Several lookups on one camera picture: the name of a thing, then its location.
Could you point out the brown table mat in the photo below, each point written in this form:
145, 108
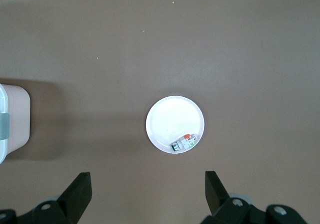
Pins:
160, 47

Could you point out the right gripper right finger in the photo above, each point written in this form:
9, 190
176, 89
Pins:
217, 201

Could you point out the green metal push button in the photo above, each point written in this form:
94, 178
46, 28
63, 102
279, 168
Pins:
176, 146

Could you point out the pink round plate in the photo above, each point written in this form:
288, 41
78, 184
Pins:
170, 119

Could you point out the white lidded storage box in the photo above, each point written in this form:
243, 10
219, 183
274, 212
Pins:
17, 119

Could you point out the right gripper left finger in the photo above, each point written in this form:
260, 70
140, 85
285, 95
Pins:
72, 204

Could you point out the white circuit breaker orange lever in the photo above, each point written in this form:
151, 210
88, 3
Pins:
188, 141

